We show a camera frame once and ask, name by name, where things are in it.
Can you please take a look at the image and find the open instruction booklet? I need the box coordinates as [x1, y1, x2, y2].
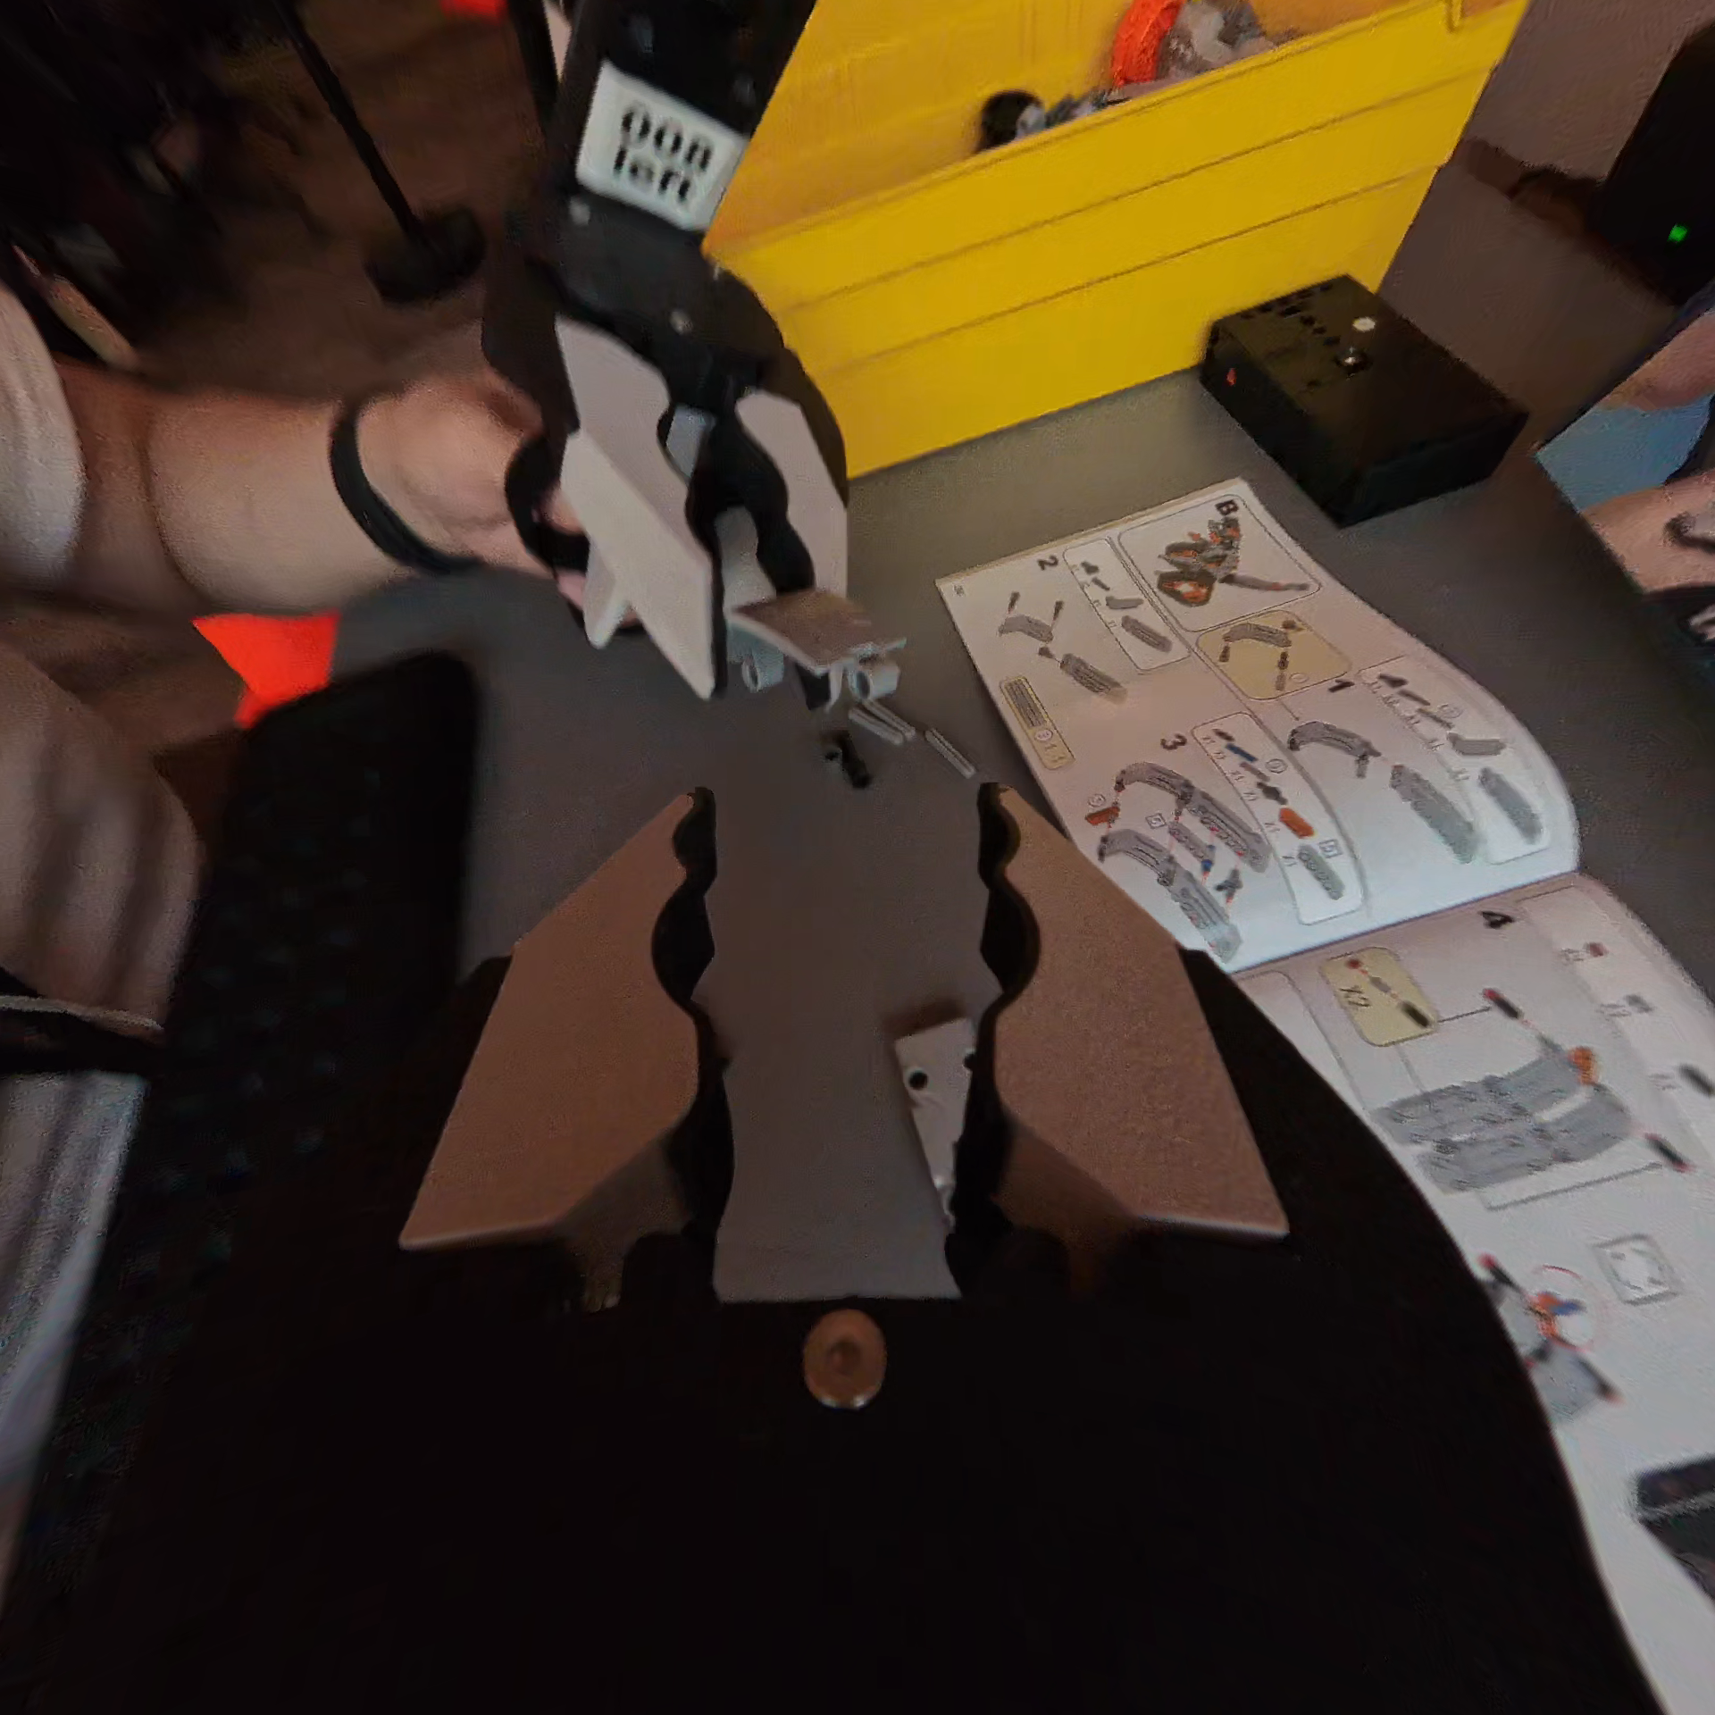
[936, 475, 1715, 1702]

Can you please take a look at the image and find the grey panel with holes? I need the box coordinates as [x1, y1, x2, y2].
[894, 1019, 980, 1227]

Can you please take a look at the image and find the yellow plastic bin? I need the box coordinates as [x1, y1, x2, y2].
[703, 0, 1529, 478]

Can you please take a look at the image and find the person's left hand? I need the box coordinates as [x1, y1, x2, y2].
[359, 377, 592, 579]

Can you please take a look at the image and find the orange object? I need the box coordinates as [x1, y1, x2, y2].
[195, 607, 343, 731]

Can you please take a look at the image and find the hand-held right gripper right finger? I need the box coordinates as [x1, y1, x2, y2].
[953, 783, 1295, 1294]

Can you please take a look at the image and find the black tripod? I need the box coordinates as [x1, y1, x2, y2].
[262, 0, 491, 308]

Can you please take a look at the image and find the grey desk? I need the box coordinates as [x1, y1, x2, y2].
[336, 160, 1715, 1301]

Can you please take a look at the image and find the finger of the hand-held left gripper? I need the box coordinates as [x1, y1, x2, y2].
[555, 319, 731, 699]
[684, 385, 853, 603]

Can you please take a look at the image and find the person's white shirt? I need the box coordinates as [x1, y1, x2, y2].
[0, 281, 203, 1543]

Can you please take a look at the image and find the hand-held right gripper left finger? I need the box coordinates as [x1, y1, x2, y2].
[400, 788, 738, 1312]

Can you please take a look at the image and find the grey panel part with tab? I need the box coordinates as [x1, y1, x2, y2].
[718, 589, 913, 703]

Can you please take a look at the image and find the pile of building parts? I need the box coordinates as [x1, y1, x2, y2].
[978, 0, 1330, 143]

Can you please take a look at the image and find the person's left forearm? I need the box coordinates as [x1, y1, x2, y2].
[53, 361, 391, 631]

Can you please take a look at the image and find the black wristband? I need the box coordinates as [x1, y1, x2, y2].
[329, 394, 463, 577]

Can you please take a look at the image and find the black electronic brick block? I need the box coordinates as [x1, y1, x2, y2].
[1199, 273, 1529, 526]

